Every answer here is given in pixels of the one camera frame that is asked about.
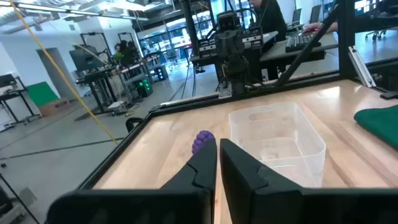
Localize black keyboard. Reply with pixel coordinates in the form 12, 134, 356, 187
285, 32, 321, 53

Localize black aluminium table frame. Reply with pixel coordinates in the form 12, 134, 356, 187
76, 0, 398, 190

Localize green panel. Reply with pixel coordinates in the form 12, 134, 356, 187
26, 81, 60, 107

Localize clear plastic tub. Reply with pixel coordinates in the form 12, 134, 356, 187
228, 101, 326, 189

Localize black monitor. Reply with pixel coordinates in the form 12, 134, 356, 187
68, 46, 102, 72

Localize person's hand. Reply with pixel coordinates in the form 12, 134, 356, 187
303, 21, 339, 34

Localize black rolling cart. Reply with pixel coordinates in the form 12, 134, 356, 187
0, 73, 41, 125

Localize black workbench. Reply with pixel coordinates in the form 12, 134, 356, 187
74, 55, 156, 116

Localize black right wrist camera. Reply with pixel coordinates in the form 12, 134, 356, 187
217, 11, 241, 32

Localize purple toy grapes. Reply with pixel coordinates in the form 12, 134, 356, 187
191, 130, 216, 156

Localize yellow hanging cable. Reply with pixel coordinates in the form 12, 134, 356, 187
8, 0, 119, 146

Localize cardboard box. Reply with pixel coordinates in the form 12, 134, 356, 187
37, 98, 72, 118

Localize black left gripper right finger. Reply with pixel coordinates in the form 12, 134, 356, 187
220, 139, 398, 224

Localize black computer with green lights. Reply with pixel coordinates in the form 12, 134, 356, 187
136, 78, 154, 98

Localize person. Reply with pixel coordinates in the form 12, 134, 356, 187
113, 40, 139, 67
248, 0, 287, 81

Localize black frame corner bracket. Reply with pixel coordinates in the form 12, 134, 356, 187
125, 117, 146, 134

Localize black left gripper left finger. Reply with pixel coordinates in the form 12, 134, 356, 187
46, 139, 218, 224

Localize grey desk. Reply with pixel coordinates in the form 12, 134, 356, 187
259, 30, 340, 82

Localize green folded cloth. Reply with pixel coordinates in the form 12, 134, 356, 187
353, 105, 398, 150

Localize silver aluminium profile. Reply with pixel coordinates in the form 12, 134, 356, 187
348, 45, 377, 88

